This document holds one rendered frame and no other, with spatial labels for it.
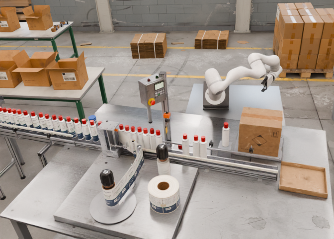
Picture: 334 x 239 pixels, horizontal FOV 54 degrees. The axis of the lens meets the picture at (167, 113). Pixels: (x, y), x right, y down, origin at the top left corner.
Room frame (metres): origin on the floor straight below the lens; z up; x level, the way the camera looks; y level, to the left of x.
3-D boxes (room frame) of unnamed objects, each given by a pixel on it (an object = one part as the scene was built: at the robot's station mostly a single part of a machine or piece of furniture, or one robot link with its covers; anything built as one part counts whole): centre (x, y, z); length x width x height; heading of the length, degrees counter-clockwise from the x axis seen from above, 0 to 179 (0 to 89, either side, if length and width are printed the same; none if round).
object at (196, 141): (1.91, -0.20, 0.98); 0.05 x 0.05 x 0.20
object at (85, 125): (2.26, 0.68, 0.98); 0.05 x 0.05 x 0.20
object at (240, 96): (2.67, -0.65, 0.81); 0.90 x 0.90 x 0.04; 76
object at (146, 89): (2.12, 0.09, 1.38); 0.17 x 0.10 x 0.19; 124
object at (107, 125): (2.06, 0.45, 1.14); 0.14 x 0.11 x 0.01; 68
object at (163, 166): (1.71, 0.05, 1.03); 0.09 x 0.09 x 0.30
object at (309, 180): (1.63, -0.91, 0.85); 0.30 x 0.26 x 0.04; 68
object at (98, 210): (1.50, 0.40, 0.89); 0.31 x 0.31 x 0.01
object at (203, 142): (1.89, -0.25, 0.98); 0.05 x 0.05 x 0.20
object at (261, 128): (2.04, -0.71, 0.99); 0.30 x 0.24 x 0.27; 69
